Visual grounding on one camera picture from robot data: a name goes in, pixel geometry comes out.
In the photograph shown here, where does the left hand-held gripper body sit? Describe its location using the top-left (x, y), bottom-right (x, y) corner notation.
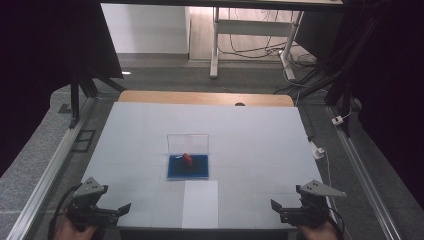
top-left (66, 177), bottom-right (118, 232)

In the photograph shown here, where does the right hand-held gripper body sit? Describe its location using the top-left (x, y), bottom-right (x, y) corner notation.
top-left (281, 179), bottom-right (347, 230)

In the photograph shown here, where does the clear box with blue base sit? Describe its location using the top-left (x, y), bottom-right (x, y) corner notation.
top-left (166, 133), bottom-right (210, 181)

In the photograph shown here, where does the person's right hand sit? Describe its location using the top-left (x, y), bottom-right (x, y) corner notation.
top-left (298, 221), bottom-right (339, 240)

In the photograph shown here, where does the person's left hand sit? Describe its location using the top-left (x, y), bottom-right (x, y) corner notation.
top-left (54, 218), bottom-right (98, 240)

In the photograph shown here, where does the white power strip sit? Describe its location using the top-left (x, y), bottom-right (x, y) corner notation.
top-left (310, 141), bottom-right (326, 160)

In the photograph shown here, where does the white paper sheet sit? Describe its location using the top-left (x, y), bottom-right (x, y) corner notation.
top-left (181, 180), bottom-right (219, 230)

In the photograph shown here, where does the white table board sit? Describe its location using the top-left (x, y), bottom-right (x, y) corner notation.
top-left (80, 101), bottom-right (325, 231)

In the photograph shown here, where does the black metal stand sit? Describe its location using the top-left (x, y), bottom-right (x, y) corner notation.
top-left (68, 64), bottom-right (127, 130)
top-left (273, 6), bottom-right (359, 138)

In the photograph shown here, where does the wooden table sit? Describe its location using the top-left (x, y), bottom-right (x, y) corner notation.
top-left (118, 89), bottom-right (295, 108)

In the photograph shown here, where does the black curtain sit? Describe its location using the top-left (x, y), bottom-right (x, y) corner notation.
top-left (294, 0), bottom-right (424, 209)
top-left (0, 0), bottom-right (124, 178)

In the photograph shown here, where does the white cabinet panel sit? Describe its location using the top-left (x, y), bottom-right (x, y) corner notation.
top-left (100, 3), bottom-right (191, 55)

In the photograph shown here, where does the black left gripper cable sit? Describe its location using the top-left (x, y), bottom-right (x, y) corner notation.
top-left (48, 183), bottom-right (83, 240)

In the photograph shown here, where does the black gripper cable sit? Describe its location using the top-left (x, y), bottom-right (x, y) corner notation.
top-left (48, 183), bottom-right (83, 240)
top-left (328, 206), bottom-right (346, 240)

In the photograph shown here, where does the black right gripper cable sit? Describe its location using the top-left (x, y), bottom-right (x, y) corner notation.
top-left (328, 206), bottom-right (346, 240)

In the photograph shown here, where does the thin white cable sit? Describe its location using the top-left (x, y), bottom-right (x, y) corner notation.
top-left (322, 148), bottom-right (335, 201)

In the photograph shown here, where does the black rectangular floor bracket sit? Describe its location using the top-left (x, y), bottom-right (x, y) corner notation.
top-left (71, 129), bottom-right (97, 154)

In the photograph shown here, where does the aluminium rail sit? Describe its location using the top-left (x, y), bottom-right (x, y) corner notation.
top-left (325, 105), bottom-right (403, 240)
top-left (5, 96), bottom-right (98, 240)

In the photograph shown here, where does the bundle of black floor cables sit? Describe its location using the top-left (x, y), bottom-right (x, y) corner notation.
top-left (218, 8), bottom-right (321, 96)

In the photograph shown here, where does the white desk frame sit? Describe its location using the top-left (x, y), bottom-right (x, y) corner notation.
top-left (209, 6), bottom-right (305, 81)

